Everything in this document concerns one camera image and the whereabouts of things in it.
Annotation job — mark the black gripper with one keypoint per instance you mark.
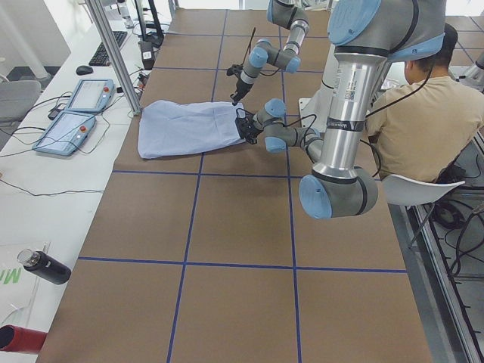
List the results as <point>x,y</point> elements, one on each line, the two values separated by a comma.
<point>240,87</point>
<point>248,127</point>

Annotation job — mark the blue striped button shirt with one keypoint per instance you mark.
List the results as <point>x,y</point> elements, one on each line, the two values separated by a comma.
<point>170,129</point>

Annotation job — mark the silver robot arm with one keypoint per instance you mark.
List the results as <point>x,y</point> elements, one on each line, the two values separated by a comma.
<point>285,14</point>
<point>367,37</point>

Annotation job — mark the black power adapter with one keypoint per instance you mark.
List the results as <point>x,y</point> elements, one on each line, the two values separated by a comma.
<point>147,54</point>

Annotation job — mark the black monitor stand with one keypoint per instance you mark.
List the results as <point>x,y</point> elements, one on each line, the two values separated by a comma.
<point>150,29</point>

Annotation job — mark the upper blue teach pendant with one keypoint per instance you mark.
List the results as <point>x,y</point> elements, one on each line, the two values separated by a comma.
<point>91,95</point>

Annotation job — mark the blue teach pendant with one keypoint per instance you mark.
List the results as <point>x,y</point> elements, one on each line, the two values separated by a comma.
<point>66,133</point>
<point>91,95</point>

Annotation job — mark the black computer mouse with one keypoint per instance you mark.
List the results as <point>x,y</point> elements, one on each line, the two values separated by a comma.
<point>84,70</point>

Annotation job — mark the lower blue teach pendant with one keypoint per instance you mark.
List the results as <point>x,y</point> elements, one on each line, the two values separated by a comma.
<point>66,133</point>

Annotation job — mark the person in beige shirt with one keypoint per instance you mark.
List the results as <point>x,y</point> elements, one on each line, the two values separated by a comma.
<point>422,126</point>

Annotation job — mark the black drink bottle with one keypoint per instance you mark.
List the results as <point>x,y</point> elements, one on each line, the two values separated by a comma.
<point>44,266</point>

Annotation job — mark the red cylinder bottle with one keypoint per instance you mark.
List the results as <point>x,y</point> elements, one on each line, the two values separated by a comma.
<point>21,339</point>

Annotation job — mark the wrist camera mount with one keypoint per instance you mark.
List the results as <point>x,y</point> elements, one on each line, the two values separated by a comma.
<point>235,70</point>

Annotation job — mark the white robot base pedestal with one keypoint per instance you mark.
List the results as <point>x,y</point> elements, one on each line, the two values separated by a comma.
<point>316,108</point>

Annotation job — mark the grey aluminium frame post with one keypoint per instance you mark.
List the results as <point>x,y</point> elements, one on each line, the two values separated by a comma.
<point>107,37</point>

